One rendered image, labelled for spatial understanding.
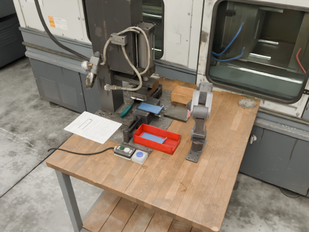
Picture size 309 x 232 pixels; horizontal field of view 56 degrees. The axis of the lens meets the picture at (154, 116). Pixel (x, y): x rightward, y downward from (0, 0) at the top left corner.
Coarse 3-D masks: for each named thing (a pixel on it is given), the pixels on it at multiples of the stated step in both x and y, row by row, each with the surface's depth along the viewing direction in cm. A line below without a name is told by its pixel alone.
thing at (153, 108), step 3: (141, 105) 185; (144, 105) 185; (147, 105) 185; (150, 105) 185; (153, 105) 185; (141, 108) 182; (144, 108) 182; (147, 108) 182; (150, 108) 182; (153, 108) 182; (156, 108) 182; (159, 108) 182; (150, 111) 180; (153, 111) 180; (156, 111) 180; (159, 111) 180
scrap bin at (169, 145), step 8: (144, 128) 176; (152, 128) 174; (136, 136) 166; (160, 136) 174; (168, 136) 171; (176, 136) 168; (144, 144) 167; (152, 144) 164; (160, 144) 161; (168, 144) 168; (176, 144) 165; (168, 152) 162
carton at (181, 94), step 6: (174, 90) 204; (180, 90) 209; (186, 90) 207; (192, 90) 205; (174, 96) 200; (180, 96) 198; (186, 96) 208; (192, 96) 207; (180, 102) 200; (186, 102) 198
